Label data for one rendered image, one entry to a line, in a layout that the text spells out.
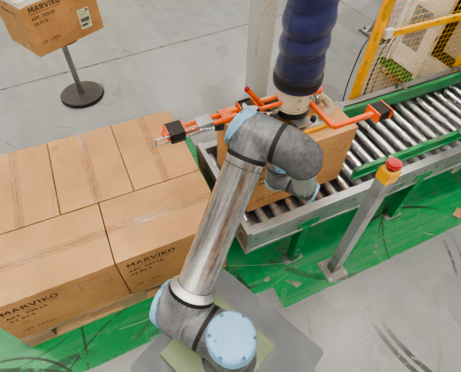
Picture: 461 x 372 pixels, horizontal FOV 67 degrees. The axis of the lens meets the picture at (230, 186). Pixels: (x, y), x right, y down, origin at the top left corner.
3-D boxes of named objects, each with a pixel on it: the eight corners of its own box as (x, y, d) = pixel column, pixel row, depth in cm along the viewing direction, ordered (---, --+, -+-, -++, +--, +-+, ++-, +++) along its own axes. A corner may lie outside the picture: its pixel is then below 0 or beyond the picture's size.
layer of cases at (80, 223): (174, 150, 271) (167, 109, 240) (226, 256, 216) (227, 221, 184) (9, 200, 239) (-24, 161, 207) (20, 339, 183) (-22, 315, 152)
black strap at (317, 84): (304, 60, 168) (306, 52, 164) (333, 87, 155) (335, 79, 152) (263, 71, 161) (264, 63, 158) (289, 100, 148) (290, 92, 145)
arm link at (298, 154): (333, 135, 85) (322, 184, 150) (287, 116, 88) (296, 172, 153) (313, 177, 84) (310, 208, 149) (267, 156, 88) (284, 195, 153)
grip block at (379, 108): (378, 108, 165) (381, 99, 161) (390, 119, 160) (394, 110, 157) (364, 112, 163) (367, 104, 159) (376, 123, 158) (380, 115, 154)
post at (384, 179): (333, 262, 230) (392, 161, 152) (339, 271, 226) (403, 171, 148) (325, 266, 228) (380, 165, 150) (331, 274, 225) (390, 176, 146)
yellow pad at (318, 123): (322, 113, 178) (324, 105, 174) (333, 125, 173) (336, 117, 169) (264, 131, 169) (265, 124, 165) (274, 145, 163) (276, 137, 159)
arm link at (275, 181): (282, 197, 150) (288, 178, 141) (259, 186, 153) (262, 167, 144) (291, 183, 156) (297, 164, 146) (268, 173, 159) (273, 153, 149)
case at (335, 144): (301, 134, 226) (313, 83, 195) (337, 178, 204) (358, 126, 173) (217, 162, 210) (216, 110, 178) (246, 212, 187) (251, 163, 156)
